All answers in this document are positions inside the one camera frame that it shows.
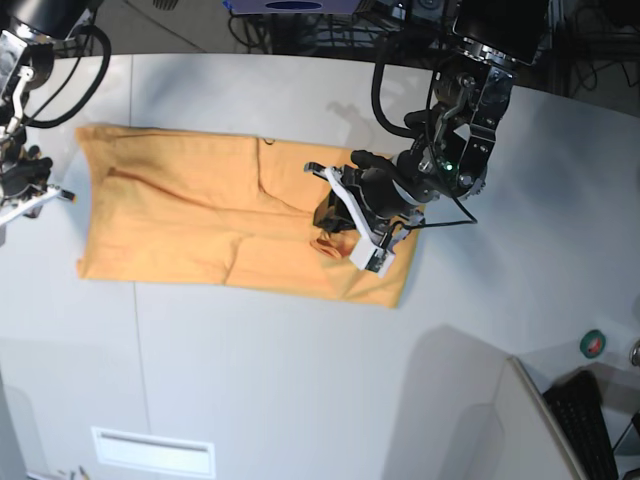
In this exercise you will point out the black keyboard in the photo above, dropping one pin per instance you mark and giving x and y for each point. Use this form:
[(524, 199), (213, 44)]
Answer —
[(576, 406)]

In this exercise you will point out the orange t-shirt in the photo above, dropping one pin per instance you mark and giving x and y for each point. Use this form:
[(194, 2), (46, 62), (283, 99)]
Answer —
[(197, 208)]

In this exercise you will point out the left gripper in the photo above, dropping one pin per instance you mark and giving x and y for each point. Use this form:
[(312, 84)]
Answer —
[(394, 189)]

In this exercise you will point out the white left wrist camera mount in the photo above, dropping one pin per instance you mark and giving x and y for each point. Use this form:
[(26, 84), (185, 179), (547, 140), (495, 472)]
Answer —
[(374, 251)]

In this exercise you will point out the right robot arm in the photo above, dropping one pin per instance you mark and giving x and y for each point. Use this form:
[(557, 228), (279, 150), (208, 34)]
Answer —
[(30, 32)]

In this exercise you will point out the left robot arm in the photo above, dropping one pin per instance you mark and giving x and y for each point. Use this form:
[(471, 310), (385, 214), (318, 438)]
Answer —
[(454, 134)]

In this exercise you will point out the green tape roll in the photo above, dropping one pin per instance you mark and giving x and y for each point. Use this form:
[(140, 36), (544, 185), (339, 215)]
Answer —
[(593, 344)]

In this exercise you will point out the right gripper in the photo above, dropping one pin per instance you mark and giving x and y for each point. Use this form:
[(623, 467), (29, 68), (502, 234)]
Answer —
[(24, 174)]

